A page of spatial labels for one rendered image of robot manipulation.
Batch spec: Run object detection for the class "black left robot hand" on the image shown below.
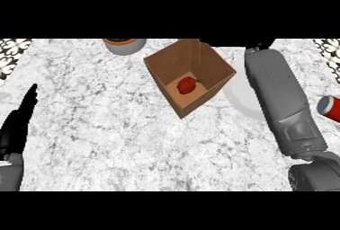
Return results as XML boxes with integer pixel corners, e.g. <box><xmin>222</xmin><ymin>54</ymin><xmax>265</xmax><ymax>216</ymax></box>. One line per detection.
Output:
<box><xmin>0</xmin><ymin>83</ymin><xmax>40</xmax><ymax>163</ymax></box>

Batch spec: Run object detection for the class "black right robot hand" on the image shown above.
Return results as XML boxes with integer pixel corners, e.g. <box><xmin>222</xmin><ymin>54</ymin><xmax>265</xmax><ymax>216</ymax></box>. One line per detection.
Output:
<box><xmin>200</xmin><ymin>39</ymin><xmax>277</xmax><ymax>51</ymax></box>

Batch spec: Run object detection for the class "white plate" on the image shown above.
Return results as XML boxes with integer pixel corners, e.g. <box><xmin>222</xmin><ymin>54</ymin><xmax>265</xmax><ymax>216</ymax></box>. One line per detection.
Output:
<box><xmin>222</xmin><ymin>57</ymin><xmax>268</xmax><ymax>121</ymax></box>

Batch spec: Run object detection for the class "brown cardboard box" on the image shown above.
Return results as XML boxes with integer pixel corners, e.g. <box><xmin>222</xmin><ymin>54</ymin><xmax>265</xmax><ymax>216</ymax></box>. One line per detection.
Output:
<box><xmin>142</xmin><ymin>39</ymin><xmax>238</xmax><ymax>120</ymax></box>

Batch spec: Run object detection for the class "red bell pepper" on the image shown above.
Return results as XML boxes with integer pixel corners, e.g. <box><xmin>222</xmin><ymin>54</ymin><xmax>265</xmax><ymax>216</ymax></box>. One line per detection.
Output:
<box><xmin>176</xmin><ymin>75</ymin><xmax>203</xmax><ymax>95</ymax></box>

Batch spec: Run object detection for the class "grey pot with orange rim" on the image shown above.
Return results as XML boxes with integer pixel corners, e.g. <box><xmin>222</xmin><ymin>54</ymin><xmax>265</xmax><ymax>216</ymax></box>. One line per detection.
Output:
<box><xmin>102</xmin><ymin>39</ymin><xmax>148</xmax><ymax>57</ymax></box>

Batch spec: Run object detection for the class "red can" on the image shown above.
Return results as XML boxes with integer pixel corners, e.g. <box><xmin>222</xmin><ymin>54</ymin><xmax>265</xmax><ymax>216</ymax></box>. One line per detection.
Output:
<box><xmin>317</xmin><ymin>95</ymin><xmax>340</xmax><ymax>123</ymax></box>

